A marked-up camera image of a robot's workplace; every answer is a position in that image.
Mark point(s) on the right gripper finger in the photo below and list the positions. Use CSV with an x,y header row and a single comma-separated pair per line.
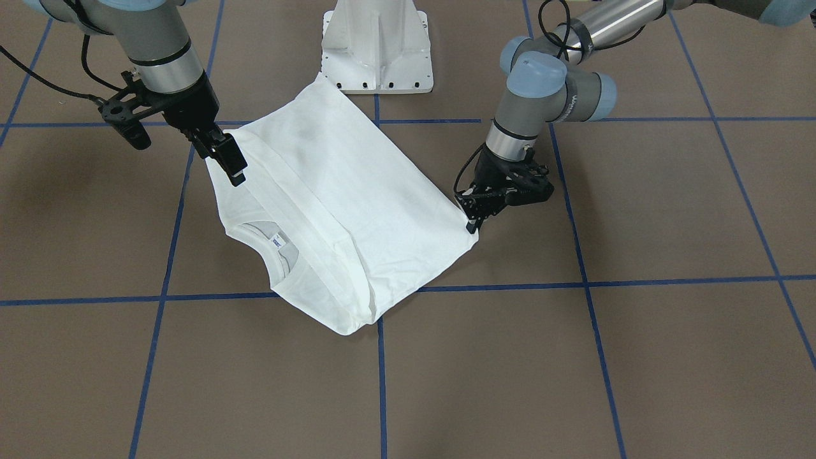
x,y
204,140
224,150

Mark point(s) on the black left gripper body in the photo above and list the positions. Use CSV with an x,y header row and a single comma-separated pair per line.
x,y
492,167

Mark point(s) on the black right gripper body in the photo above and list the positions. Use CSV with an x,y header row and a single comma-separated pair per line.
x,y
189,107

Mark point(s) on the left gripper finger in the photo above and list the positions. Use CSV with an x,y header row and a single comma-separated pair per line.
x,y
475,201
476,220

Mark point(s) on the white long-sleeve printed shirt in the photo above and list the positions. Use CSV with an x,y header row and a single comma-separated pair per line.
x,y
346,225

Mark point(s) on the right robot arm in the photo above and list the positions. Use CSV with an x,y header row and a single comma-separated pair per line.
x,y
167,76

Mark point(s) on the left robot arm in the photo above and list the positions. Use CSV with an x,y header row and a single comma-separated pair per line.
x,y
619,182

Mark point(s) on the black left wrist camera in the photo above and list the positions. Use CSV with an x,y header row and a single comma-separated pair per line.
x,y
530,184

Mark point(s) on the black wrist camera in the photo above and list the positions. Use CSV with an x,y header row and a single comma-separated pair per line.
x,y
128,107
530,184

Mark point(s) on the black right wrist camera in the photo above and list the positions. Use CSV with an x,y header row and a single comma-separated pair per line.
x,y
128,107

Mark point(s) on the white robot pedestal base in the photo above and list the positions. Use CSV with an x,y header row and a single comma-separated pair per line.
x,y
377,48

